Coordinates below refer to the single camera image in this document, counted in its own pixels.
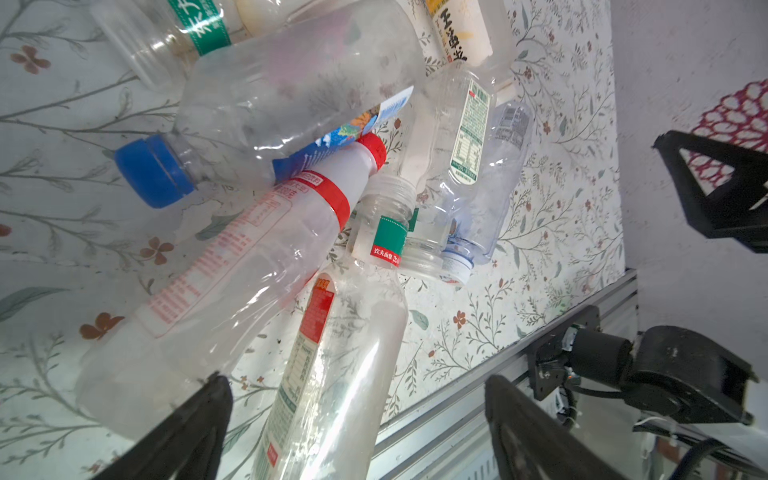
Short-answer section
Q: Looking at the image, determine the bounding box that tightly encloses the crushed clear bottle blue cap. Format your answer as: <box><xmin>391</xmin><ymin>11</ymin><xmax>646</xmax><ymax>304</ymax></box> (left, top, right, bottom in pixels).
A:
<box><xmin>114</xmin><ymin>1</ymin><xmax>425</xmax><ymax>208</ymax></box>

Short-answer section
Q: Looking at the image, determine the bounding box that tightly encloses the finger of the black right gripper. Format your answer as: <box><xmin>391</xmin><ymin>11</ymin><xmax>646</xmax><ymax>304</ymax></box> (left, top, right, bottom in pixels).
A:
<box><xmin>653</xmin><ymin>130</ymin><xmax>767</xmax><ymax>254</ymax></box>

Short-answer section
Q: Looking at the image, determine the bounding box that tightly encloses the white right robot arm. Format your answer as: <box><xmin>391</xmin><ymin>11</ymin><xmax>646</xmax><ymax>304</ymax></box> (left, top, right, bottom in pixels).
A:
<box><xmin>528</xmin><ymin>130</ymin><xmax>767</xmax><ymax>473</ymax></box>

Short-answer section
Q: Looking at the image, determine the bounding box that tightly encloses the clear bluish water bottle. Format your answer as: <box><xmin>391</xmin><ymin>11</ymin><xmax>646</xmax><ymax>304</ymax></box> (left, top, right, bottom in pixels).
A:
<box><xmin>439</xmin><ymin>101</ymin><xmax>534</xmax><ymax>285</ymax></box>

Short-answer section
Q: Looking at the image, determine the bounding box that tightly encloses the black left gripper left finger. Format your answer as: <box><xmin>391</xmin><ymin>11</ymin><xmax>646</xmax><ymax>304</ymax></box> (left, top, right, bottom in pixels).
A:
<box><xmin>94</xmin><ymin>373</ymin><xmax>234</xmax><ymax>480</ymax></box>

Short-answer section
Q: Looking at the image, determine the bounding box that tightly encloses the clear bottle green label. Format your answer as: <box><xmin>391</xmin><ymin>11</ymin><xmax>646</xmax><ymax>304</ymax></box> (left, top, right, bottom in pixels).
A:
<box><xmin>398</xmin><ymin>61</ymin><xmax>496</xmax><ymax>279</ymax></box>

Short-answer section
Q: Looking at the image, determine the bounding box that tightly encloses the small bottle yellow label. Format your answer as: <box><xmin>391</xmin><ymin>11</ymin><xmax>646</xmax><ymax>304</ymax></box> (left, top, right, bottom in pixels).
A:
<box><xmin>423</xmin><ymin>0</ymin><xmax>517</xmax><ymax>90</ymax></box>

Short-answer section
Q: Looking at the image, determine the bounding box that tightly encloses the small bottle green cap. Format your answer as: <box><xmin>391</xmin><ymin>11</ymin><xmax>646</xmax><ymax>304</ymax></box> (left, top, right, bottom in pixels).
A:
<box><xmin>89</xmin><ymin>0</ymin><xmax>313</xmax><ymax>91</ymax></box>

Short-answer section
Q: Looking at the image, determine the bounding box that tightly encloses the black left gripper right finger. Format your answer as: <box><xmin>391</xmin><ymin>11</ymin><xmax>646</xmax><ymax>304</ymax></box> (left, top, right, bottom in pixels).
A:
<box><xmin>484</xmin><ymin>375</ymin><xmax>622</xmax><ymax>479</ymax></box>

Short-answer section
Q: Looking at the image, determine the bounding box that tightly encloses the clear bottle green cap large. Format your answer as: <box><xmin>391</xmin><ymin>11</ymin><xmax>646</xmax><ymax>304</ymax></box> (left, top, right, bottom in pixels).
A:
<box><xmin>251</xmin><ymin>173</ymin><xmax>416</xmax><ymax>479</ymax></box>

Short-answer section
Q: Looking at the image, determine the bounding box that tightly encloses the clear bottle red cap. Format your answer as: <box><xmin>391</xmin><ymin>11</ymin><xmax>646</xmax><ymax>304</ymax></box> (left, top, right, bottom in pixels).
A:
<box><xmin>75</xmin><ymin>133</ymin><xmax>387</xmax><ymax>440</ymax></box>

